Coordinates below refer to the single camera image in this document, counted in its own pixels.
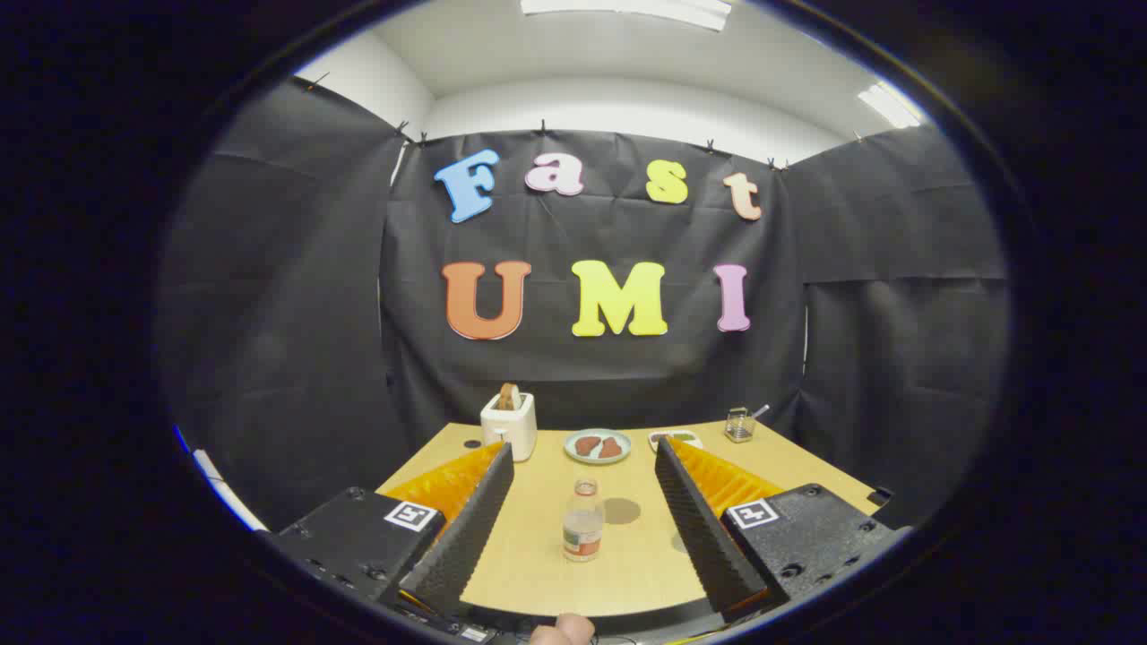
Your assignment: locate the long ceiling light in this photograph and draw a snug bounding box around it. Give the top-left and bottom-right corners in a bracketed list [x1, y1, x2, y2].
[522, 0, 734, 32]

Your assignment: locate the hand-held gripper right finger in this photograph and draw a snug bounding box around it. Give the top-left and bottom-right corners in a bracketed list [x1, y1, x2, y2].
[654, 435, 904, 619]

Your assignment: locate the pale green round plate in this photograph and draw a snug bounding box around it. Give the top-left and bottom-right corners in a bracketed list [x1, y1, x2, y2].
[564, 428, 633, 465]

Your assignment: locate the clear plastic juice bottle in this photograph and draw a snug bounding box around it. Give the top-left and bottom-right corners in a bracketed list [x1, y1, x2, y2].
[562, 477, 607, 563]

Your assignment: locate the white toaster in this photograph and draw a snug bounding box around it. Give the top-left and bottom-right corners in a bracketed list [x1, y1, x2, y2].
[480, 392, 539, 463]

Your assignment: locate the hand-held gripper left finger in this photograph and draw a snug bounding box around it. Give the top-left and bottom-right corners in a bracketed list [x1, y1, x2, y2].
[267, 441, 516, 619]

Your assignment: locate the wooden table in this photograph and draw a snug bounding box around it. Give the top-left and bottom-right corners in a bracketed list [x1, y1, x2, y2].
[376, 419, 884, 619]

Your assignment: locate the short ceiling light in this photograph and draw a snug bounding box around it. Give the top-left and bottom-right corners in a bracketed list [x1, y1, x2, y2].
[858, 82, 924, 129]

